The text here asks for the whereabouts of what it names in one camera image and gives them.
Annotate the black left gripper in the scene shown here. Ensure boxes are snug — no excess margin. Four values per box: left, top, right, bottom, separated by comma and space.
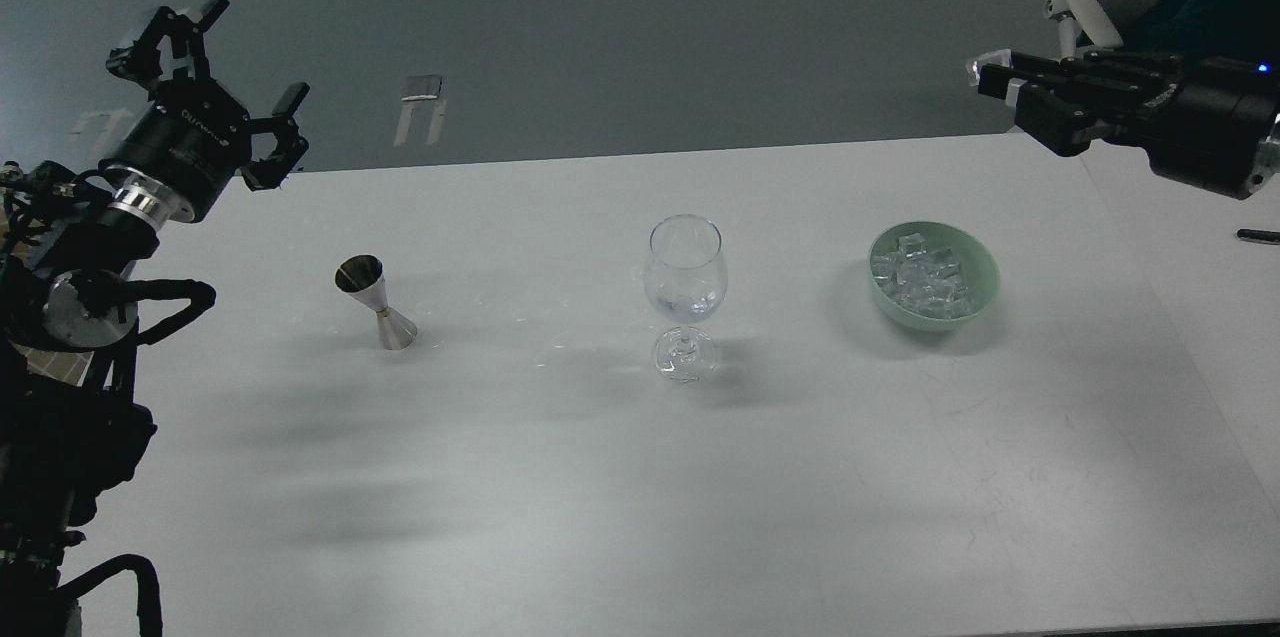
99, 0, 310, 223

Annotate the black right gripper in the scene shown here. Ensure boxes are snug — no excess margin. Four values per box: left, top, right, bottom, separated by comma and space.
977, 52, 1277, 200

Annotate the clear ice cube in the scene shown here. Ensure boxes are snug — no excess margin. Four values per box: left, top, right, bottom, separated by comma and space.
964, 49, 1012, 87

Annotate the steel cocktail jigger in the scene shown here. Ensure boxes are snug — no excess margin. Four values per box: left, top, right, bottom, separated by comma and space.
334, 255, 419, 350

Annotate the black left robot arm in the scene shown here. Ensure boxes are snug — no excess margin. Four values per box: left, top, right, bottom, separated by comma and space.
3, 0, 308, 636

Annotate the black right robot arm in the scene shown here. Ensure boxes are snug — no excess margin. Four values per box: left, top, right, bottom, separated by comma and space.
966, 49, 1279, 200

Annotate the pile of ice cubes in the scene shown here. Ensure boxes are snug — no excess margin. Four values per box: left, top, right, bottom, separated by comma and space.
868, 230, 979, 321

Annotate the clear wine glass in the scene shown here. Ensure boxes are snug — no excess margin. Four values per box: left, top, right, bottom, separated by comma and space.
643, 214, 728, 385

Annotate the seated person in teal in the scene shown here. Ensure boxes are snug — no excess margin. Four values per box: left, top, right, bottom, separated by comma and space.
1123, 0, 1279, 67

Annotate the black marker pen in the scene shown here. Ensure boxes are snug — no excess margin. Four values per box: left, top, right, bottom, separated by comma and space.
1235, 230, 1280, 246

